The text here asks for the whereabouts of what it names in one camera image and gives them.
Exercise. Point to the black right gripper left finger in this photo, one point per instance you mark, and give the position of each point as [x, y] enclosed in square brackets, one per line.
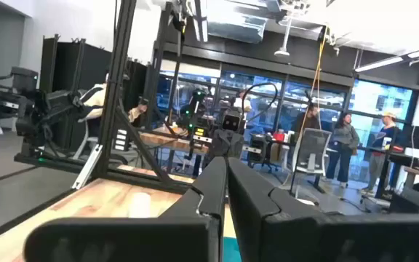
[195, 233]

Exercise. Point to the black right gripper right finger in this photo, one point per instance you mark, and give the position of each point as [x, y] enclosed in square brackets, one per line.
[286, 233]

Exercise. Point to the black background robot arm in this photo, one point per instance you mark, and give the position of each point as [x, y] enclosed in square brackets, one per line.
[38, 109]

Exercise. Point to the background robot with green lights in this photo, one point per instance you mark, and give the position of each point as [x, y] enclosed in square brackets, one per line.
[195, 120]

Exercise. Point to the person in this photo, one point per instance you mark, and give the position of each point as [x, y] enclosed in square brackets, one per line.
[344, 145]
[95, 100]
[309, 122]
[240, 100]
[136, 113]
[382, 145]

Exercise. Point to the background wooden table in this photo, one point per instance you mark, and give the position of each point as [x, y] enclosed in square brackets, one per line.
[158, 140]

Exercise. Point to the grey office chair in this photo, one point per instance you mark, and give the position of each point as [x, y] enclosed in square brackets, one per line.
[313, 145]

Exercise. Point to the white pendant lamp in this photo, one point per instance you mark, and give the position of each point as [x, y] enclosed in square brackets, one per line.
[282, 52]

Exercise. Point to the black partition panel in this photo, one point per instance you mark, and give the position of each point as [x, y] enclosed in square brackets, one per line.
[93, 62]

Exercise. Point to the white ceiling strip light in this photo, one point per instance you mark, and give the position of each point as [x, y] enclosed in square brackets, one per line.
[380, 63]

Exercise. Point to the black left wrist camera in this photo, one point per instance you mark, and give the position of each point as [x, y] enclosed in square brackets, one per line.
[232, 123]

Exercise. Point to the black aluminium table frame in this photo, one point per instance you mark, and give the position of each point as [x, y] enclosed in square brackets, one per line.
[116, 91]

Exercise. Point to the silver angle bracket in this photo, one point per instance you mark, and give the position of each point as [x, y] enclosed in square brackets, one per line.
[87, 167]

